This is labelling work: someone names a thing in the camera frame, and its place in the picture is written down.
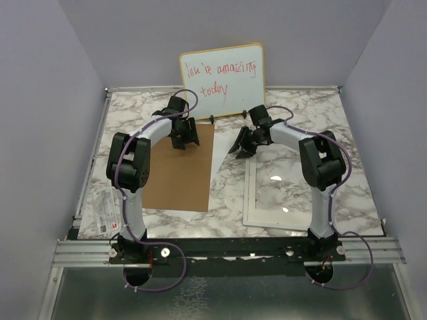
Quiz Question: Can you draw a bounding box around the black whiteboard stand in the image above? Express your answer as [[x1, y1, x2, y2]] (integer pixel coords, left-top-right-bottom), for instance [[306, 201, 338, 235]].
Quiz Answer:
[[207, 110, 248, 124]]

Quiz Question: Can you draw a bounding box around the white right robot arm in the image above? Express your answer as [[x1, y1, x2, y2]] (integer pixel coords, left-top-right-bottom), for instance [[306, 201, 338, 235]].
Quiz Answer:
[[228, 105, 352, 261]]

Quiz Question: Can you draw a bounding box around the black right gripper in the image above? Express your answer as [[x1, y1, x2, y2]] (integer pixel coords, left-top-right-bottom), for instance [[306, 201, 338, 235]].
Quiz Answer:
[[230, 126, 266, 159]]

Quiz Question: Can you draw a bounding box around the yellow-rimmed whiteboard with writing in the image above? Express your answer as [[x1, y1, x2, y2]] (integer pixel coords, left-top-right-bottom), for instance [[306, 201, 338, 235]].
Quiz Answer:
[[179, 43, 265, 119]]

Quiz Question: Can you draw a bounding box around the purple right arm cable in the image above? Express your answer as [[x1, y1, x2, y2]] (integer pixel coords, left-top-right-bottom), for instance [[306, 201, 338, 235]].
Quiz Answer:
[[266, 105, 374, 290]]

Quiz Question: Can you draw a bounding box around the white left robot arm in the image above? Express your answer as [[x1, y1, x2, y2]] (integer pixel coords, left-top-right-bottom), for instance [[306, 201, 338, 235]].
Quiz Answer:
[[106, 90, 199, 263]]

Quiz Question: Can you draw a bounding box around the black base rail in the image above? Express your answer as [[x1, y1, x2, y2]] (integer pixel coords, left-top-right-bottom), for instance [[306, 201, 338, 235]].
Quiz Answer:
[[109, 237, 345, 277]]

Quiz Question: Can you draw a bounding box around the brown backing board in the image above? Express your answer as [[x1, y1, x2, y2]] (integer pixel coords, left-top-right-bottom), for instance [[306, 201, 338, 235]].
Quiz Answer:
[[142, 124, 215, 212]]

